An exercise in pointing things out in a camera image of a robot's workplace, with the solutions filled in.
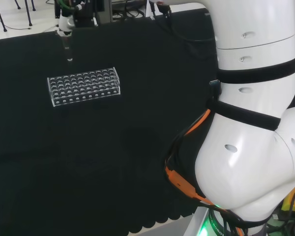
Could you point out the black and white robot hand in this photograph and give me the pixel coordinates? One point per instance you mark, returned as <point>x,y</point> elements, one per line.
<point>84,14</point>

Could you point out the clear glass test tube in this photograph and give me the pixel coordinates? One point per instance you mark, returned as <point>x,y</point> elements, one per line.
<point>68,48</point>

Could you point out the clear plastic test tube rack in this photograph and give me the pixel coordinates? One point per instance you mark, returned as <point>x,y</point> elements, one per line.
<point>84,86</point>

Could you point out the black tripod leg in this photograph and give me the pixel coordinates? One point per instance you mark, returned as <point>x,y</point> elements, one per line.
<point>1,17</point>
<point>28,12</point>

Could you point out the black bench cloth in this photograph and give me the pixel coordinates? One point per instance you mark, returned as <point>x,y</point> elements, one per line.
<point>88,152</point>

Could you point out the yellow stop button box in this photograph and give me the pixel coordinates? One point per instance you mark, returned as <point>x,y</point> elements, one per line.
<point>291,200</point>

